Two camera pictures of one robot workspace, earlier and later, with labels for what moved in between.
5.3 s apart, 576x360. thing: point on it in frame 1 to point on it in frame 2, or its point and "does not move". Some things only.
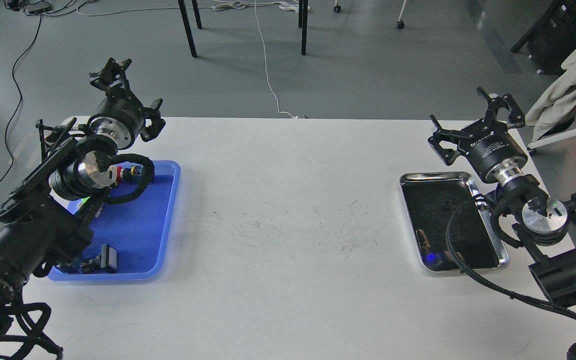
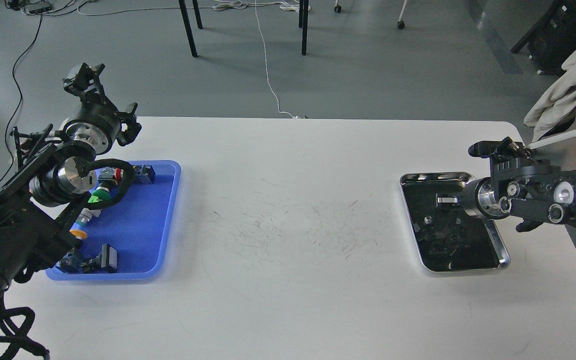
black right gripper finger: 516,118 to 488,148
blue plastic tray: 139,228 does not move
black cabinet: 564,25 does not move
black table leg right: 302,20 does not move
